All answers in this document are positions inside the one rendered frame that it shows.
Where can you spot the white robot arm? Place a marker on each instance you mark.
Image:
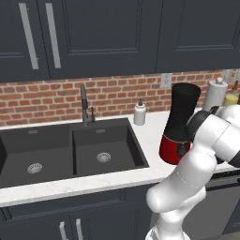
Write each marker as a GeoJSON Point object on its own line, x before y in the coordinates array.
{"type": "Point", "coordinates": [184, 178]}

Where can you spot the black and red blender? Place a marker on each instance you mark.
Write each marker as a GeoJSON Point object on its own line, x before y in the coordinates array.
{"type": "Point", "coordinates": [181, 106]}

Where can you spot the white soap dispenser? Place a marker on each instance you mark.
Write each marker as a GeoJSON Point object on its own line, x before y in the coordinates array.
{"type": "Point", "coordinates": [139, 114]}

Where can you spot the black double sink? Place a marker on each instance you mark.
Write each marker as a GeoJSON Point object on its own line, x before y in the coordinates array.
{"type": "Point", "coordinates": [103, 140]}

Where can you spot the dark grey tap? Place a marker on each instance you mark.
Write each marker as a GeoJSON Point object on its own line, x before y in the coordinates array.
{"type": "Point", "coordinates": [83, 103]}

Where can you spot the white paper towel roll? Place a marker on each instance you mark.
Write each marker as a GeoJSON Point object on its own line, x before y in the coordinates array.
{"type": "Point", "coordinates": [215, 93]}

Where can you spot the dark false drawer front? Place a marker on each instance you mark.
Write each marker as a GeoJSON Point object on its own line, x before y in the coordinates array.
{"type": "Point", "coordinates": [62, 204]}

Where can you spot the dark base cupboard door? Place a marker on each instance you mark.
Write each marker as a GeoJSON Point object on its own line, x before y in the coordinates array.
{"type": "Point", "coordinates": [31, 229]}
{"type": "Point", "coordinates": [109, 223]}

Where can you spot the yellow bottle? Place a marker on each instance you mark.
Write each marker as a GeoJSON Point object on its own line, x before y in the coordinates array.
{"type": "Point", "coordinates": [230, 100]}

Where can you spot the grey dishwasher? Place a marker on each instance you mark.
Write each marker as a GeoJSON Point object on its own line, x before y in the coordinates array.
{"type": "Point", "coordinates": [215, 209]}

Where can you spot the grey wall outlet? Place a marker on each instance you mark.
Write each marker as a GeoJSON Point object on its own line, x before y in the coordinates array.
{"type": "Point", "coordinates": [227, 76]}
{"type": "Point", "coordinates": [166, 80]}

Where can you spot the dark wall cupboard door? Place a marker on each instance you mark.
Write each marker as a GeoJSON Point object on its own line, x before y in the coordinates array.
{"type": "Point", "coordinates": [103, 31]}
{"type": "Point", "coordinates": [203, 31]}
{"type": "Point", "coordinates": [9, 37]}

